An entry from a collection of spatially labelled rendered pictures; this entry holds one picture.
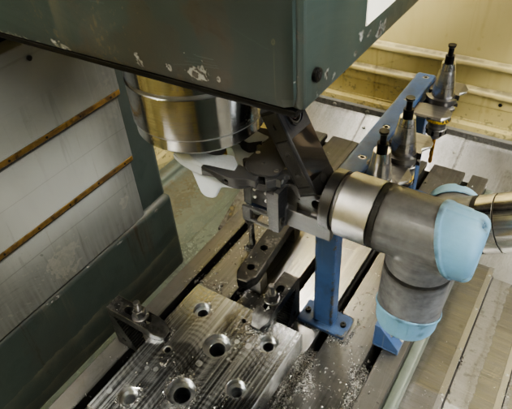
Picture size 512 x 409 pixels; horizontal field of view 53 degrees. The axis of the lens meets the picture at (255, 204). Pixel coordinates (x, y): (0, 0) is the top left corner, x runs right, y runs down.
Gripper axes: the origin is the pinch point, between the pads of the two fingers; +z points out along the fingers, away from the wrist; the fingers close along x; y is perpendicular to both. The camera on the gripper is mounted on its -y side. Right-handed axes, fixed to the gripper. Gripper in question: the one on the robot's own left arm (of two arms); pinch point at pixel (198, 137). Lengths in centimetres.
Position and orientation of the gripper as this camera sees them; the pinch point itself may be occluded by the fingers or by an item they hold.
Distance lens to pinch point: 66.5
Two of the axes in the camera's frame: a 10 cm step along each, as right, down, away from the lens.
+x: 5.3, -5.7, 6.2
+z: -8.4, -3.2, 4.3
